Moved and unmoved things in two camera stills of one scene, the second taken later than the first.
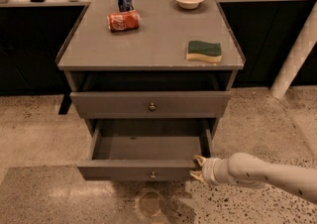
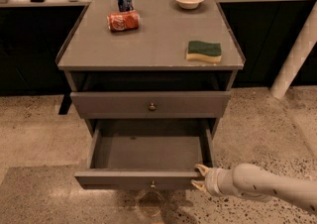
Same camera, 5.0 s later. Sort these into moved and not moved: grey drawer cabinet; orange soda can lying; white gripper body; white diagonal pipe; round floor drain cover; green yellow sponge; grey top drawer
Moved: white gripper body
Not moved: round floor drain cover; white diagonal pipe; green yellow sponge; orange soda can lying; grey top drawer; grey drawer cabinet
